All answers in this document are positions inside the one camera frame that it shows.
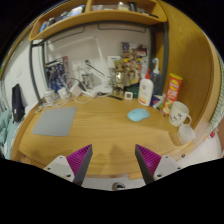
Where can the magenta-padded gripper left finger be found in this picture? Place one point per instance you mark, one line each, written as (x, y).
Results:
(58, 166)

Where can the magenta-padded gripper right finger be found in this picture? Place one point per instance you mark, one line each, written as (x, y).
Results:
(165, 165)

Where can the light blue computer mouse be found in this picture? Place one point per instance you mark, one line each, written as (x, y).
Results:
(138, 115)

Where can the grey mouse pad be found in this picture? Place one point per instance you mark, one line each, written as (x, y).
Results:
(55, 121)

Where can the clear plastic container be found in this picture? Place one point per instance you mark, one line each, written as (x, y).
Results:
(186, 134)

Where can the white mug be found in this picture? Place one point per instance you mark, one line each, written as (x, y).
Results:
(178, 114)

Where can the small blue white box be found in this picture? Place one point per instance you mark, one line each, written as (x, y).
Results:
(156, 101)

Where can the teal cloth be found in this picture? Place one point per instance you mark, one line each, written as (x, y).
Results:
(5, 130)

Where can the clear domed container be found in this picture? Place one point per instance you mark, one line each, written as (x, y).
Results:
(49, 96)

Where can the red chips can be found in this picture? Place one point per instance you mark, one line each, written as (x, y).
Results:
(172, 93)

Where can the small white charger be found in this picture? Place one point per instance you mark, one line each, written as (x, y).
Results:
(62, 93)

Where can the black bag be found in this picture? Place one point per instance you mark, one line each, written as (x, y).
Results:
(17, 103)

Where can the white red-capped pump bottle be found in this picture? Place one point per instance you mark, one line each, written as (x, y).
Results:
(145, 91)

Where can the white multi-port charger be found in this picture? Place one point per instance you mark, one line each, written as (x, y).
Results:
(75, 89)

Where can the small white square clock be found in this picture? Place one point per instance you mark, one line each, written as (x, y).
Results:
(128, 95)

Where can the green round tin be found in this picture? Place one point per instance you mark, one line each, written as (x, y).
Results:
(135, 90)

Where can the black ruler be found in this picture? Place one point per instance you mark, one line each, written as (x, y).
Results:
(115, 97)

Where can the blue spray bottle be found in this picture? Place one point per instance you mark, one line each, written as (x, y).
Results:
(156, 78)

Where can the white desk lamp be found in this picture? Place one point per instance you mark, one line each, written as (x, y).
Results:
(101, 88)

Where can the robot model kit box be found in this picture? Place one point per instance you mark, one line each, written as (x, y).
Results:
(58, 73)

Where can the colourful poster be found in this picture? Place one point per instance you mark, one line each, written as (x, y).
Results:
(138, 56)

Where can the wooden shelf unit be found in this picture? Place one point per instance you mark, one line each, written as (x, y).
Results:
(100, 16)

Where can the dark grey metal frame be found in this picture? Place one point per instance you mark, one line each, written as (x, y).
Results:
(165, 60)

